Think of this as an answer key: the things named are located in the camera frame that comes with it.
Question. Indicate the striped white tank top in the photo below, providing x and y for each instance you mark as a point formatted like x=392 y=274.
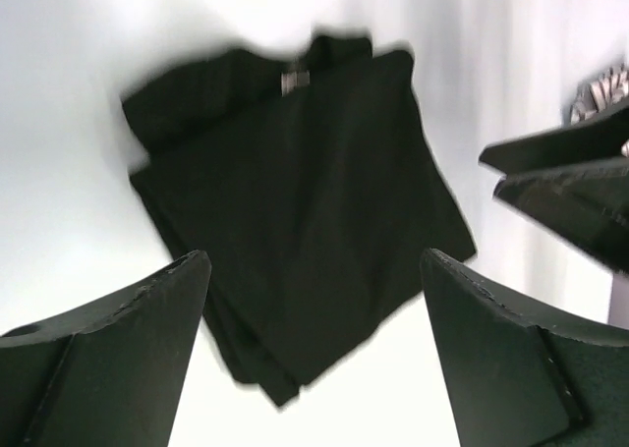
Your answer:
x=606 y=90

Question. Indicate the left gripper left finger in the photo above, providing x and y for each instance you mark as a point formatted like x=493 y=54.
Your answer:
x=108 y=373

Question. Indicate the black tank top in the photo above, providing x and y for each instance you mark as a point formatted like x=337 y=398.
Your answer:
x=310 y=185

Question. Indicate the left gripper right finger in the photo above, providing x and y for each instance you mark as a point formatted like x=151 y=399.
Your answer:
x=520 y=372

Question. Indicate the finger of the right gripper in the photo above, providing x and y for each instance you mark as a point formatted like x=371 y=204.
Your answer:
x=599 y=137
x=586 y=205

